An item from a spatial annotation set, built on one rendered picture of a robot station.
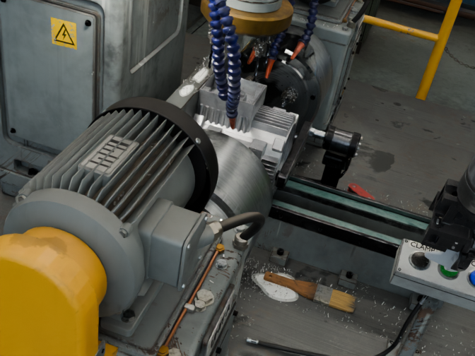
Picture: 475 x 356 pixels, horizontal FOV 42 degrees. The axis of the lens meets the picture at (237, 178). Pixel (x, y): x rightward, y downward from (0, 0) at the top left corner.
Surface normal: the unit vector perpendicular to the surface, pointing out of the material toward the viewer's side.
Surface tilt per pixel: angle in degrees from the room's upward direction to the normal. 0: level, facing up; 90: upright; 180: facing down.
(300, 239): 90
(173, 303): 0
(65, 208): 70
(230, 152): 17
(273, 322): 0
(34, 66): 90
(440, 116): 0
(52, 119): 90
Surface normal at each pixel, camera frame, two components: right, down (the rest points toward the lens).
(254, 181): 0.79, -0.33
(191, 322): 0.14, -0.80
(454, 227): 0.02, -0.56
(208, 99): -0.31, 0.52
